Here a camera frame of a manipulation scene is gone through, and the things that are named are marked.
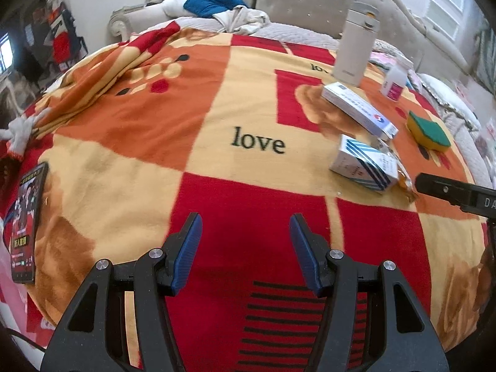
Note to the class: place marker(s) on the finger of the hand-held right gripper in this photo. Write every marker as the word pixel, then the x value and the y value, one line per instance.
pixel 441 190

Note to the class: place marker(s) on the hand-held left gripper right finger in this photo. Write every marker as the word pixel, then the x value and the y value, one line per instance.
pixel 306 255

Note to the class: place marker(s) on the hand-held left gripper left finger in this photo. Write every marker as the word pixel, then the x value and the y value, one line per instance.
pixel 188 255

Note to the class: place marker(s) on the clear plastic wrapper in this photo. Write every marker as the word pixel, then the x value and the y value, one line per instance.
pixel 407 184

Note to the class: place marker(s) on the green and yellow sponge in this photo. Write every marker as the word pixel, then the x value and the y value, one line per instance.
pixel 430 131

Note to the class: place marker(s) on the white box with blue stripes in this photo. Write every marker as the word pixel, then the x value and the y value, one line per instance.
pixel 360 162

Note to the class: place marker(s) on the red orange printed blanket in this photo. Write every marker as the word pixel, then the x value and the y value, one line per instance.
pixel 155 170

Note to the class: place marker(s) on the white pillow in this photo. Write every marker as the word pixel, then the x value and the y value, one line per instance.
pixel 449 97

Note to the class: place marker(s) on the small white bottle pink label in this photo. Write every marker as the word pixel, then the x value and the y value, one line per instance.
pixel 395 85

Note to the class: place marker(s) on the long white and blue box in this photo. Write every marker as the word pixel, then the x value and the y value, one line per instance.
pixel 356 106

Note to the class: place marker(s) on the patterned curtain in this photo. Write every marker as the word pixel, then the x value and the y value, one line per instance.
pixel 486 58

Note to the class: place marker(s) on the pink floral folded quilt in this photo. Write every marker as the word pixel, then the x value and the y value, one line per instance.
pixel 387 59

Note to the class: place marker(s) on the white thermos bottle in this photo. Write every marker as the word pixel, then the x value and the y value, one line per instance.
pixel 354 46

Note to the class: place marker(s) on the white knit glove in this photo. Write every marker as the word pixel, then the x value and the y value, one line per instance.
pixel 19 131

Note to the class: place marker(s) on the tufted cream headboard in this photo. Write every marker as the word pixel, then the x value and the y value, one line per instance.
pixel 302 0

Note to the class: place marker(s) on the white crumpled cloth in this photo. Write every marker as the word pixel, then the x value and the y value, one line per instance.
pixel 248 23

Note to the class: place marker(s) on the cream carved armrest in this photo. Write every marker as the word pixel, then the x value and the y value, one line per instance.
pixel 120 23

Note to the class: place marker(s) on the bright window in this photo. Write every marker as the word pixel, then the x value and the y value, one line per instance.
pixel 4 52

